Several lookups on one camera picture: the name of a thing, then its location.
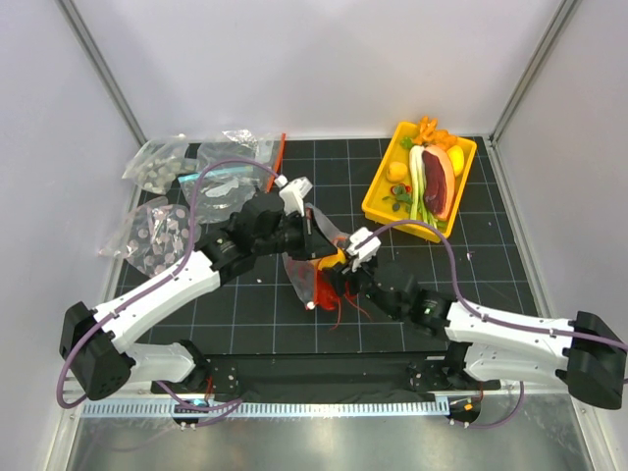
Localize slotted cable duct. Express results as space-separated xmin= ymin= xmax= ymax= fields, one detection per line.
xmin=80 ymin=396 xmax=449 ymax=420

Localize bag of white pieces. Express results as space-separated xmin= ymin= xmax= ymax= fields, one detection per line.
xmin=122 ymin=134 xmax=198 ymax=195

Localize toy radish with leaves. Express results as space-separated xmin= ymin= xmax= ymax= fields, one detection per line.
xmin=382 ymin=183 xmax=413 ymax=214

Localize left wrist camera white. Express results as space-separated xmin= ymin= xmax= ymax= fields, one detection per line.
xmin=275 ymin=175 xmax=313 ymax=216

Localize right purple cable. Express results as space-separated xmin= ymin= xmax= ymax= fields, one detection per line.
xmin=362 ymin=219 xmax=628 ymax=431

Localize clear bag orange zipper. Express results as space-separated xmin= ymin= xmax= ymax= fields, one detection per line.
xmin=283 ymin=229 xmax=349 ymax=310
xmin=270 ymin=132 xmax=287 ymax=174

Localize purple cable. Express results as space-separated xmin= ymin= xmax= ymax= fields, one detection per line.
xmin=56 ymin=159 xmax=286 ymax=433
xmin=362 ymin=219 xmax=628 ymax=431

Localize yellow plastic tray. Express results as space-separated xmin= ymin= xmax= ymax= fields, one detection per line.
xmin=361 ymin=122 xmax=477 ymax=237

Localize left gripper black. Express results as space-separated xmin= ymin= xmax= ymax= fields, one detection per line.
xmin=254 ymin=207 xmax=338 ymax=261

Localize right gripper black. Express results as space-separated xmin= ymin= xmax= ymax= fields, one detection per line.
xmin=323 ymin=251 xmax=402 ymax=320

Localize orange toy pumpkin slice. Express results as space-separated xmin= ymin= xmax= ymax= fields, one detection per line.
xmin=317 ymin=248 xmax=346 ymax=271

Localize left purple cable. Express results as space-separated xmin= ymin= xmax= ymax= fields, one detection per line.
xmin=56 ymin=159 xmax=286 ymax=433

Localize toy green onion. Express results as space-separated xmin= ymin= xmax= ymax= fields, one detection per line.
xmin=408 ymin=145 xmax=438 ymax=227

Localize toy meat slab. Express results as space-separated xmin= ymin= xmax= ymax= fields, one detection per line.
xmin=422 ymin=145 xmax=455 ymax=221

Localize red toy lobster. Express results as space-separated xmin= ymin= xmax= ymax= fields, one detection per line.
xmin=314 ymin=268 xmax=373 ymax=332

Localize bag of pink discs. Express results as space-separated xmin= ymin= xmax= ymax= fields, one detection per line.
xmin=98 ymin=196 xmax=201 ymax=278

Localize green toy grapes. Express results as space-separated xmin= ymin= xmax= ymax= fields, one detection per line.
xmin=400 ymin=137 xmax=413 ymax=149

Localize yellow toy lemon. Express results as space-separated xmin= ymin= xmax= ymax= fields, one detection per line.
xmin=446 ymin=145 xmax=465 ymax=177

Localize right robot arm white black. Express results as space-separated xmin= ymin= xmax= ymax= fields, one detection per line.
xmin=323 ymin=261 xmax=627 ymax=410

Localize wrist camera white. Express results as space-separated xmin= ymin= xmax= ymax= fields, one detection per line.
xmin=275 ymin=175 xmax=313 ymax=216
xmin=343 ymin=227 xmax=381 ymax=272

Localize clear bag blue zipper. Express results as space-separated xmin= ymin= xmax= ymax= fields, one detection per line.
xmin=178 ymin=130 xmax=281 ymax=225

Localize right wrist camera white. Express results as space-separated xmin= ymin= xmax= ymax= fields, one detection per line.
xmin=343 ymin=227 xmax=381 ymax=272

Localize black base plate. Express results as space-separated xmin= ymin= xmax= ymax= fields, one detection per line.
xmin=167 ymin=352 xmax=500 ymax=404

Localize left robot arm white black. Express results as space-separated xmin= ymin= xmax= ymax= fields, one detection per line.
xmin=59 ymin=193 xmax=337 ymax=400

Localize black grid mat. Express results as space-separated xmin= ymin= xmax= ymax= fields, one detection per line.
xmin=142 ymin=137 xmax=538 ymax=354

